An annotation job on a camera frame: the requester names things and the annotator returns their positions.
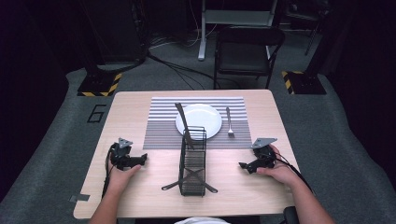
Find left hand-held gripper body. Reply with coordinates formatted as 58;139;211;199
108;137;138;171

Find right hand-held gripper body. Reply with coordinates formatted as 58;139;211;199
250;137;278;170

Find person's left hand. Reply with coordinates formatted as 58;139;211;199
106;164;143;196

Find person's right hand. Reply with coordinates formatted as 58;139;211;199
256;144;301;189

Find grey striped placemat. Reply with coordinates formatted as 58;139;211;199
142;96;253;150

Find silver fork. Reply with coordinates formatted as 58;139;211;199
225;106;235;138

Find black tape floor marking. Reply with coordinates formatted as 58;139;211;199
86;104;107;124

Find dark table knife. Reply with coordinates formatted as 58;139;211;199
174;102;195;150

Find grey tape piece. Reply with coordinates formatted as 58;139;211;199
68;193;92;203

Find white round plate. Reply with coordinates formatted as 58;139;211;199
175;103;223;141

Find black yellow striped stand base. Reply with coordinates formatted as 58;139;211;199
281;70;328;95
77;71;123;98

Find black folding chair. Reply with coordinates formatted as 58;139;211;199
213;25;286;91

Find dark equipment cabinet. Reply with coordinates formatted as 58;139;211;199
78;0;149;67

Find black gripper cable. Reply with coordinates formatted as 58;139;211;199
101;145;116;199
273;151;316;195

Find black wire cutlery basket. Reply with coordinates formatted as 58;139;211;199
161;125;219;198

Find black floor cables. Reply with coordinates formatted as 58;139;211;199
145;29;241;91

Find white metal stand frame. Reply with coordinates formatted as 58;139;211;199
197;0;278;62

